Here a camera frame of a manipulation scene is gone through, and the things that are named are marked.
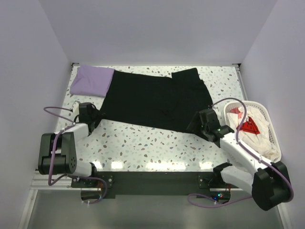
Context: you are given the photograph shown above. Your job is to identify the black t shirt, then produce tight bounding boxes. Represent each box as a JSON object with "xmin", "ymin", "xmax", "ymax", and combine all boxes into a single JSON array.
[{"xmin": 101, "ymin": 68, "xmax": 213, "ymax": 133}]

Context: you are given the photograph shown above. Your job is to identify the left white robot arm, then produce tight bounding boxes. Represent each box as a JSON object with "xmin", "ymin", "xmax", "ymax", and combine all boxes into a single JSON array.
[{"xmin": 38, "ymin": 101, "xmax": 104, "ymax": 187}]

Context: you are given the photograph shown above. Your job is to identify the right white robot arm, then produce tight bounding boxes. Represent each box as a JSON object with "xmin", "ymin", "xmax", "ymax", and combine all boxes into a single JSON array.
[{"xmin": 187, "ymin": 109, "xmax": 294, "ymax": 211}]

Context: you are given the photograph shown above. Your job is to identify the folded purple t shirt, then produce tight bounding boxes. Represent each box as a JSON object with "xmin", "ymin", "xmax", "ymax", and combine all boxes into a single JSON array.
[{"xmin": 70, "ymin": 65, "xmax": 115, "ymax": 97}]

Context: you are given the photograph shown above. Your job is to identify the white red print t shirt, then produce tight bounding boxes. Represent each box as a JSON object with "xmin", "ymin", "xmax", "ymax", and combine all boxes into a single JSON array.
[{"xmin": 225, "ymin": 106, "xmax": 279, "ymax": 161}]

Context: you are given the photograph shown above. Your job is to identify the white laundry basket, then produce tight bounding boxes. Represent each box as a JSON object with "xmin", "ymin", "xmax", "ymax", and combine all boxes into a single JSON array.
[{"xmin": 224, "ymin": 101, "xmax": 282, "ymax": 162}]

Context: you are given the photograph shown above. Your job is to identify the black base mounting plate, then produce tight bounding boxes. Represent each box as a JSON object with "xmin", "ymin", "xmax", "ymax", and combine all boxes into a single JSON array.
[{"xmin": 71, "ymin": 170, "xmax": 241, "ymax": 201}]

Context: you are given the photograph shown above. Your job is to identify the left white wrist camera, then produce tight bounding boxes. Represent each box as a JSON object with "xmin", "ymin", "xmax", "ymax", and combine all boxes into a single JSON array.
[{"xmin": 71, "ymin": 101, "xmax": 80, "ymax": 114}]

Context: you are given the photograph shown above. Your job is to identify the aluminium frame rail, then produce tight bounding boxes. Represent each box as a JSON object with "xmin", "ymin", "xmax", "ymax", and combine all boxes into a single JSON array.
[{"xmin": 30, "ymin": 171, "xmax": 72, "ymax": 190}]

